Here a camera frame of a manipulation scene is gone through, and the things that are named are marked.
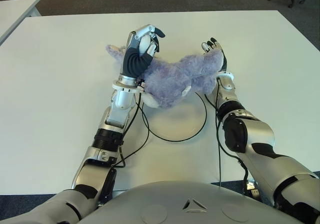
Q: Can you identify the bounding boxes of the white plate black rim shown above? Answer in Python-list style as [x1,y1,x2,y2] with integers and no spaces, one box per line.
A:
[141,91,208,142]

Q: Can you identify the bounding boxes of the silver metal bracket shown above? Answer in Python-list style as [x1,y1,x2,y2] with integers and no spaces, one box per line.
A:
[245,178,262,200]

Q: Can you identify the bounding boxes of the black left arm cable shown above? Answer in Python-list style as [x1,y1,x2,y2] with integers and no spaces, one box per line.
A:
[113,91,150,169]

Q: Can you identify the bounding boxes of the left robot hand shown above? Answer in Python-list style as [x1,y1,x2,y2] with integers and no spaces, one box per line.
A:
[119,23,166,81]

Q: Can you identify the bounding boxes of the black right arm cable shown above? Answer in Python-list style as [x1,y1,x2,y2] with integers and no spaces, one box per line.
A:
[204,94,248,185]

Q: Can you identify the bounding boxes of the grey side desk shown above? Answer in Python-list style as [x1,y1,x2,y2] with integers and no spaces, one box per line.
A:
[0,0,42,45]

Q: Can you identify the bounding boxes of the purple plush doll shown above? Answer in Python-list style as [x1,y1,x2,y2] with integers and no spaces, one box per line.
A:
[104,44,224,109]

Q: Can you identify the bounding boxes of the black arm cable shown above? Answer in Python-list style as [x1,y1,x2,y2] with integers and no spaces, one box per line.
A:
[113,91,150,169]
[204,94,248,185]

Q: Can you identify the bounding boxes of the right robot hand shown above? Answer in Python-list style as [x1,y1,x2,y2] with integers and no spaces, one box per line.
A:
[201,37,228,73]

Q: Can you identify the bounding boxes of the grey robot torso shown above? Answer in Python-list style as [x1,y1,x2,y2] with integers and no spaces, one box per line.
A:
[82,180,306,224]

